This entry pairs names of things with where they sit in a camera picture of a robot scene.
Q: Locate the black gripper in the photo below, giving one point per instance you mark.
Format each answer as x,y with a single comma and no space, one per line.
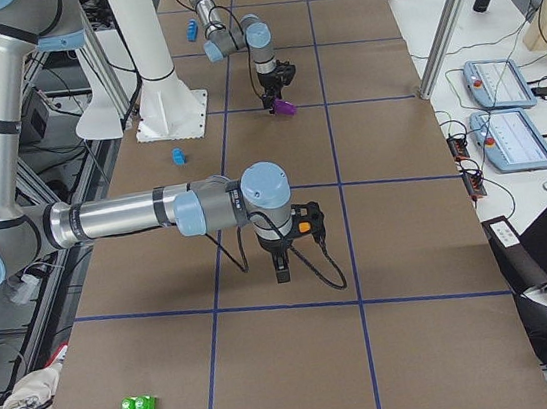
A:
275,248
270,82

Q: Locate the purple trapezoid block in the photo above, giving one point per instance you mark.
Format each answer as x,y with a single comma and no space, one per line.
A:
282,107

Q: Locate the orange trapezoid block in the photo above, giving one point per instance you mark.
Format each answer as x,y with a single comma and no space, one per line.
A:
304,227

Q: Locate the long blue studded block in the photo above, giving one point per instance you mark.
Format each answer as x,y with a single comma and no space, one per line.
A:
192,30

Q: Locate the small blue block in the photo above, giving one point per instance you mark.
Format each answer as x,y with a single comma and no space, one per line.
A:
178,157

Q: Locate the green studded block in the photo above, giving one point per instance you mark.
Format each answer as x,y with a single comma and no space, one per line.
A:
139,402

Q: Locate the upper teach pendant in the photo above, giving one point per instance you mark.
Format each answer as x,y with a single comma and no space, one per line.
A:
497,84

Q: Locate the teach pendant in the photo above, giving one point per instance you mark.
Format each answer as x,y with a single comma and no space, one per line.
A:
497,84
509,140

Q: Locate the lower teach pendant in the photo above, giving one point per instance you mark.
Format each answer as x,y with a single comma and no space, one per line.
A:
509,140

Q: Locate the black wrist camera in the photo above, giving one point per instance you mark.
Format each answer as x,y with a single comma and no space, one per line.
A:
285,73
311,213

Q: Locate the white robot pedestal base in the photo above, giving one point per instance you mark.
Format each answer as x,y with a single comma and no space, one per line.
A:
169,110

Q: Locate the aluminium frame post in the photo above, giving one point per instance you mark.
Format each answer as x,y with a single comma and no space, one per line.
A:
439,49

